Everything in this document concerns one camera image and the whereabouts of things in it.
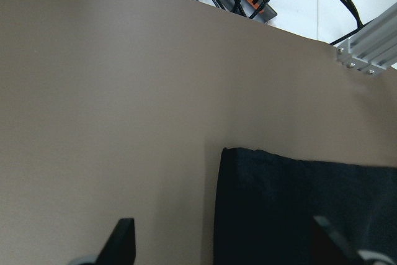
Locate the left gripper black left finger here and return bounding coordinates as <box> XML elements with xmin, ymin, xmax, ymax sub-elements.
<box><xmin>71</xmin><ymin>217</ymin><xmax>137</xmax><ymax>265</ymax></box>

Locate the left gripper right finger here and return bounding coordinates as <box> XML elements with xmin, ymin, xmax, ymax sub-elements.
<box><xmin>313</xmin><ymin>215</ymin><xmax>396</xmax><ymax>265</ymax></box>

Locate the black printed t-shirt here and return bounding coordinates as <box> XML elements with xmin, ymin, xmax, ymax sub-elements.
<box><xmin>213</xmin><ymin>148</ymin><xmax>396</xmax><ymax>264</ymax></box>

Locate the red black power strip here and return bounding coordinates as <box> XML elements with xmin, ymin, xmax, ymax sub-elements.
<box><xmin>220</xmin><ymin>0</ymin><xmax>277</xmax><ymax>24</ymax></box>

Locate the aluminium frame post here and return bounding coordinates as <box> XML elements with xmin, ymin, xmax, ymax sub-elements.
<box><xmin>336</xmin><ymin>4</ymin><xmax>396</xmax><ymax>76</ymax></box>

